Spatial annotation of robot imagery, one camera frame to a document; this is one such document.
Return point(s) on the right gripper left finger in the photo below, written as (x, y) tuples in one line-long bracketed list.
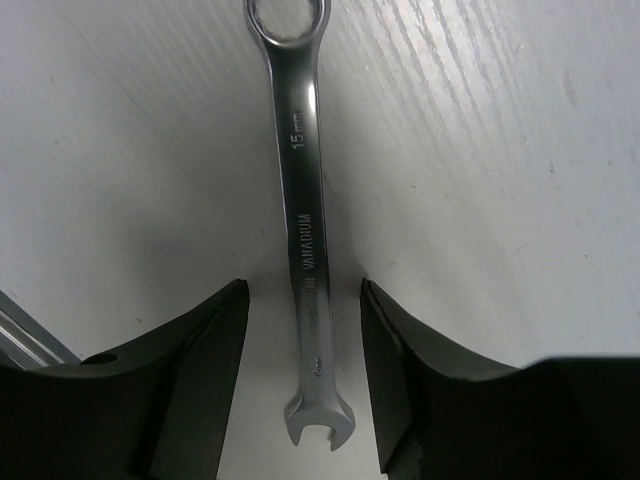
[(155, 407)]

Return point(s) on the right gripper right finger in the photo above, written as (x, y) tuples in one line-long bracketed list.
[(442, 411)]

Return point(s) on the silver wrench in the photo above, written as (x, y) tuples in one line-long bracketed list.
[(293, 71)]

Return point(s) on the aluminium table edge rail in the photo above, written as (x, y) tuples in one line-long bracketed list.
[(25, 344)]

